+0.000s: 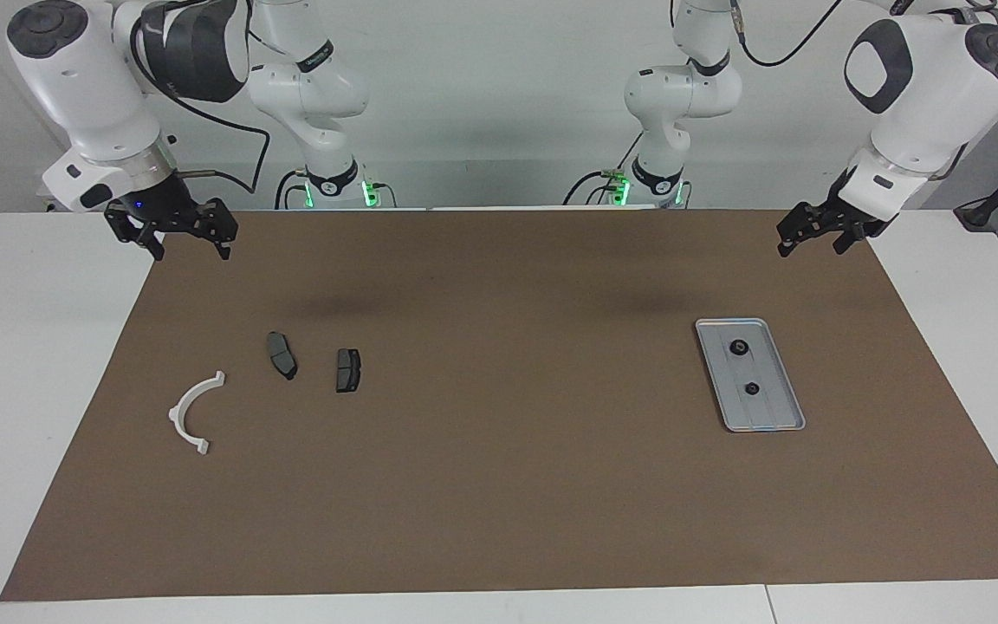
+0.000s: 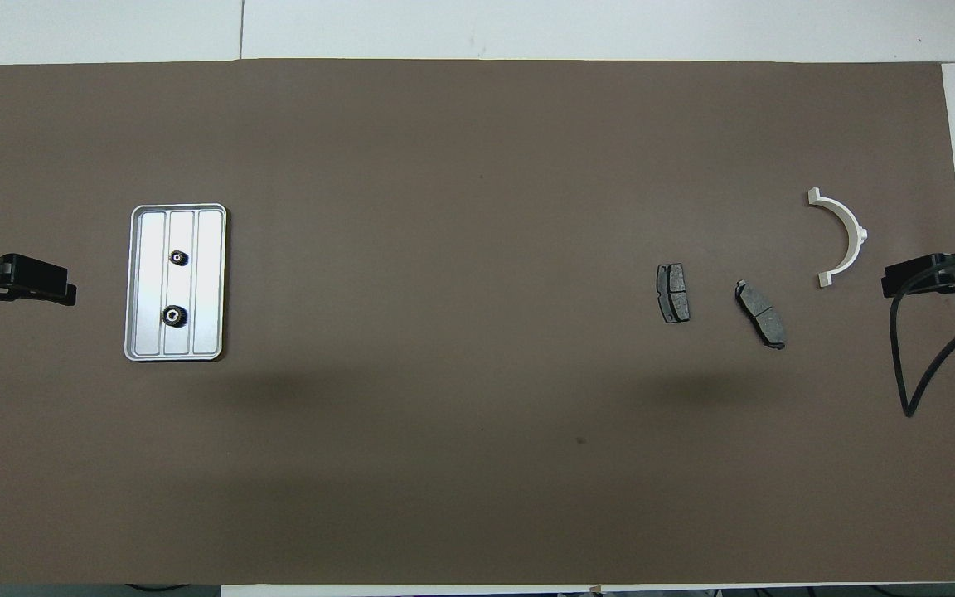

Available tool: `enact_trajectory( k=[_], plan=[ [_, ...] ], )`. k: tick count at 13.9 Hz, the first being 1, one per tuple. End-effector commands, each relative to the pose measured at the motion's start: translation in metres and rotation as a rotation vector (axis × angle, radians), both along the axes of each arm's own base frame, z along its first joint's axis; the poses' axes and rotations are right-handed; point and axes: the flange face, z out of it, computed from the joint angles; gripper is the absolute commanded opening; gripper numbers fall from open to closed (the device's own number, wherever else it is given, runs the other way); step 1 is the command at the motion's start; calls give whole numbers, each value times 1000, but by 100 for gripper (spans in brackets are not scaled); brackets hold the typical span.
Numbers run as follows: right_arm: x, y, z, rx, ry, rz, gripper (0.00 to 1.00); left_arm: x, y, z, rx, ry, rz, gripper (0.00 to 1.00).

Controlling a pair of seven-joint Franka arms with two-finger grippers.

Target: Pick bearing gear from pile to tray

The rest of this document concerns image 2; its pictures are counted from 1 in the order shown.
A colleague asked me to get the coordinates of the rectangular dark brake pad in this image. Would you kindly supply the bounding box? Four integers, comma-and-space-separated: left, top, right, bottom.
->
656, 263, 691, 323

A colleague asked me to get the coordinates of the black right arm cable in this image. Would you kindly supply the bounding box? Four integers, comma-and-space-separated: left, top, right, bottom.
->
892, 249, 955, 418

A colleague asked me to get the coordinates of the white half-ring clamp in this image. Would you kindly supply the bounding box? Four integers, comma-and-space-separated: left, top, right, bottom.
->
806, 187, 869, 289

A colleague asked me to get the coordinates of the silver metal ribbed tray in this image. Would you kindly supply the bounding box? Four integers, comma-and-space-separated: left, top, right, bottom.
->
124, 202, 228, 362

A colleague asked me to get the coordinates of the elongated dark brake pad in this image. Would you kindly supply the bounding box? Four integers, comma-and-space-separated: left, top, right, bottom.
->
734, 280, 787, 350

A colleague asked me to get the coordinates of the brown table mat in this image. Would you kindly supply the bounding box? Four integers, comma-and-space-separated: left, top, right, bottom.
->
0, 58, 955, 585

